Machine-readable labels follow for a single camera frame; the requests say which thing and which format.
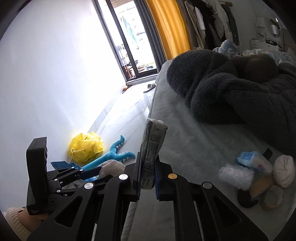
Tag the dark fleece blanket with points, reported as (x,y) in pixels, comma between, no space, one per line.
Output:
(216,93)

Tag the blue pet food bag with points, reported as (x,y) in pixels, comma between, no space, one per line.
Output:
(59,165)

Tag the blue white tissue pack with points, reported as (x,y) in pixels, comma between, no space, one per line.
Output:
(255,161)

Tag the yellow crumpled plastic bag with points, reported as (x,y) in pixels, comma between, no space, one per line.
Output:
(86,147)

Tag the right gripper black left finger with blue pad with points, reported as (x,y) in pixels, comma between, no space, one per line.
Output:
(93,214)

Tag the white vanity shelf unit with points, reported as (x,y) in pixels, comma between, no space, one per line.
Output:
(262,41)

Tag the brown plush item on bed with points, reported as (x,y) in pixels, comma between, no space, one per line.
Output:
(255,65)

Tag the green slipper on floor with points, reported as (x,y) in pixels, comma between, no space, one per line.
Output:
(150,87)

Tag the clear bubble wrap roll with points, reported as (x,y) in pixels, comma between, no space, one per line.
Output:
(237,176)

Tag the person's left hand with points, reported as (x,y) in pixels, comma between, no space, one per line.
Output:
(31,222)

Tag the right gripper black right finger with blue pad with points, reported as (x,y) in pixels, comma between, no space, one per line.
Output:
(201,211)

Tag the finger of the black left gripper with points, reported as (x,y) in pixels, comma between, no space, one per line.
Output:
(71,174)
(73,187)

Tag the grey-white bed mattress cover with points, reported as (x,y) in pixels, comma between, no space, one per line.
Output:
(197,151)

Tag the white rolled sock ball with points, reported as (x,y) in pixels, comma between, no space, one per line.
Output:
(284,171)

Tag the grey printed wrapper packet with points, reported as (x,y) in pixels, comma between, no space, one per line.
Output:
(153,138)

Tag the dark grey curtain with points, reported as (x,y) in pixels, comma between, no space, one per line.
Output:
(151,32)

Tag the white paper ball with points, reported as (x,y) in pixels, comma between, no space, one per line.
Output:
(111,167)

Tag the blue white patterned pillow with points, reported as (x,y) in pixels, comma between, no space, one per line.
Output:
(228,49)

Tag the brown tape roll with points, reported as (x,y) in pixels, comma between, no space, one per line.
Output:
(260,186)

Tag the hanging clothes on rack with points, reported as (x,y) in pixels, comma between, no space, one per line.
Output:
(210,23)

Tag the black tape roll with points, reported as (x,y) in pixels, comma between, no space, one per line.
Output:
(245,200)

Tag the brown cardboard tape core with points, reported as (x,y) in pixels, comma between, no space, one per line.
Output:
(272,198)

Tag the yellow curtain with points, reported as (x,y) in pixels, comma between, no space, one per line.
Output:
(171,27)

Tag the blue plush tentacle toy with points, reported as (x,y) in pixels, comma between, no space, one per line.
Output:
(111,155)

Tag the dark framed window door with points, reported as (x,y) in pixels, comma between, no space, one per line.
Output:
(128,37)

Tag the round white mirror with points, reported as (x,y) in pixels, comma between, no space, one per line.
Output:
(273,27)

